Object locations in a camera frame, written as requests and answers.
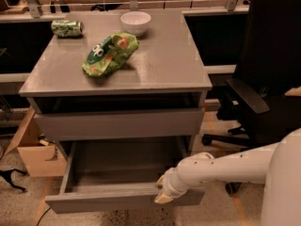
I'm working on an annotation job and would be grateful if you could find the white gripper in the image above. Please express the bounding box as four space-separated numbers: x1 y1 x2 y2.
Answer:
154 168 188 204

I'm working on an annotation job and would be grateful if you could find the grey drawer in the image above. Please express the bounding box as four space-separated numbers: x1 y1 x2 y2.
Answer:
44 137 206 215
35 108 204 141

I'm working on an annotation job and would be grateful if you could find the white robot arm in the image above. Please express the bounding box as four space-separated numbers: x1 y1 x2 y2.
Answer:
155 129 301 226

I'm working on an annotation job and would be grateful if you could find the grey top drawer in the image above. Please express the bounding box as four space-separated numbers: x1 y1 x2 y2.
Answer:
35 108 204 141

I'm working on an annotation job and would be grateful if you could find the grey drawer cabinet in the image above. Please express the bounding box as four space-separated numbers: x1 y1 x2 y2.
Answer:
18 10 213 162

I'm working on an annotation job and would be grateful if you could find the black office chair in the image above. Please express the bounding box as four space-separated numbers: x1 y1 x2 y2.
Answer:
201 0 301 197

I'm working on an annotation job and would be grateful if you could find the cardboard box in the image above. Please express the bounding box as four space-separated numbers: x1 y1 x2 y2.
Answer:
6 107 67 177

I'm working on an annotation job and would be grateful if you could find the green chip bag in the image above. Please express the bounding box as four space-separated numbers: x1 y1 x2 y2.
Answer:
82 32 139 76

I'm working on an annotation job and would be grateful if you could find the white bowl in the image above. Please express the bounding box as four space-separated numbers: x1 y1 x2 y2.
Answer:
120 11 151 36

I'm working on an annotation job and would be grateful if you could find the green soda can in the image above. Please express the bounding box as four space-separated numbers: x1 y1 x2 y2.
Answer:
51 20 84 38

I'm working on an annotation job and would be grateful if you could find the black floor cable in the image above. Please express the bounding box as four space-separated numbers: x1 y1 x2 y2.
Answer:
35 206 52 226

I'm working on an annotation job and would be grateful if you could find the black strap on floor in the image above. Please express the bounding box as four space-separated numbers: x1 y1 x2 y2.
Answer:
0 169 28 194

